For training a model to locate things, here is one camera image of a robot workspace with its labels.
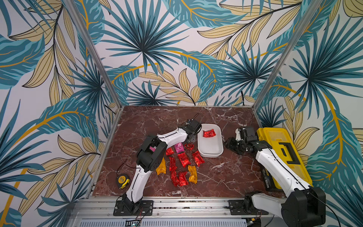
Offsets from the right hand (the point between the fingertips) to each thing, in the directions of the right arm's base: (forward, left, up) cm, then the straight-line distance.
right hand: (226, 144), depth 84 cm
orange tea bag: (-10, +39, -9) cm, 41 cm away
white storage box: (+10, +7, -12) cm, 17 cm away
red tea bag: (-17, +27, -9) cm, 33 cm away
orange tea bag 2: (-15, +21, -8) cm, 27 cm away
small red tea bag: (+2, +35, -11) cm, 37 cm away
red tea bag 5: (+14, +7, -9) cm, 18 cm away
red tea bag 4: (-16, +31, -8) cm, 36 cm away
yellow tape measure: (-16, +61, -9) cm, 64 cm away
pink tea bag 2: (-14, +39, +22) cm, 47 cm away
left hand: (+11, +22, -10) cm, 26 cm away
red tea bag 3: (-5, +17, -9) cm, 20 cm away
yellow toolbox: (-2, -29, +4) cm, 30 cm away
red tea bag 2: (+4, +22, -9) cm, 24 cm away
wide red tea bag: (-5, +25, -10) cm, 28 cm away
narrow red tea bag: (-9, +33, -10) cm, 35 cm away
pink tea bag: (+3, +28, -9) cm, 30 cm away
